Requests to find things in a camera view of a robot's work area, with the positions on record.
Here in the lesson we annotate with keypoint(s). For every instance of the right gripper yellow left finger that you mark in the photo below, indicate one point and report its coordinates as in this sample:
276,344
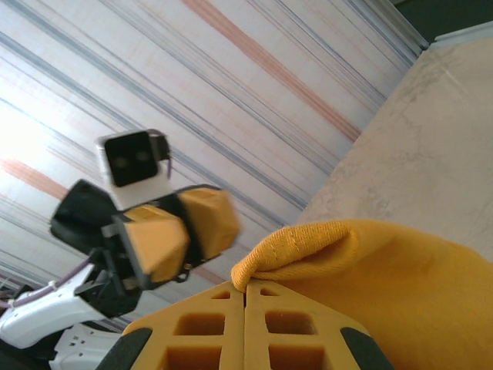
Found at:
208,347

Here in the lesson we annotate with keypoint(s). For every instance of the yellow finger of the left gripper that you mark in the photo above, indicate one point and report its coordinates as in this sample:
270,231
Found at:
159,243
212,223

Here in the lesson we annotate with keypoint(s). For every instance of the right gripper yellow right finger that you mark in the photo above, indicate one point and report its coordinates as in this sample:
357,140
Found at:
277,347

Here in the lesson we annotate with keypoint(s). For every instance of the yellow t-shirt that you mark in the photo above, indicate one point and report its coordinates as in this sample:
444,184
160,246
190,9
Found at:
385,289

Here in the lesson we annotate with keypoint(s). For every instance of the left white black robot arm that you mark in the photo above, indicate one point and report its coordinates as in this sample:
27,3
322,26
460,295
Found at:
46,320

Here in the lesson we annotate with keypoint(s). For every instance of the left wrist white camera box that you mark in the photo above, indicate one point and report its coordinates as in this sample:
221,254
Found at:
131,165

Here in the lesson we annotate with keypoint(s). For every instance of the aluminium table edge frame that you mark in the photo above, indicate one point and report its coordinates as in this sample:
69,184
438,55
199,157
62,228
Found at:
462,32

